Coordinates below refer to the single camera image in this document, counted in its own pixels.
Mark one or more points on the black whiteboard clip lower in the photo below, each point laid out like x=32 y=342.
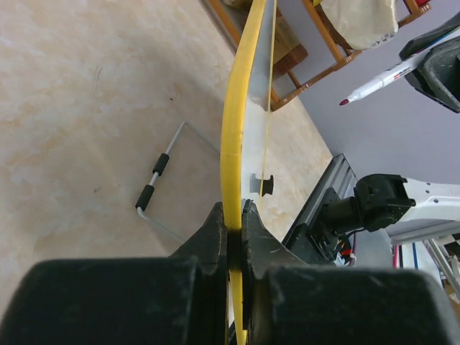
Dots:
x=264 y=184

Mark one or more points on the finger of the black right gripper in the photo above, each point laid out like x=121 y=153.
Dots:
x=437 y=77
x=418 y=43

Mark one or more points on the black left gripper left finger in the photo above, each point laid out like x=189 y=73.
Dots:
x=180 y=299

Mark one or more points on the orange wooden rack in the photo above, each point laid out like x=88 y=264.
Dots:
x=289 y=51

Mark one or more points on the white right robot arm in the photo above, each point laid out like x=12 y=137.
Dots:
x=381 y=200

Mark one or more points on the purple-capped whiteboard marker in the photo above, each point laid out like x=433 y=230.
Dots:
x=380 y=81

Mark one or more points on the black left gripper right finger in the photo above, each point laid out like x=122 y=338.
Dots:
x=287 y=301

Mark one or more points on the yellow-framed whiteboard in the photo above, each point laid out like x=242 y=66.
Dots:
x=244 y=136

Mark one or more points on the crumpled beige cloth front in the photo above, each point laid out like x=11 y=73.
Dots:
x=359 y=24

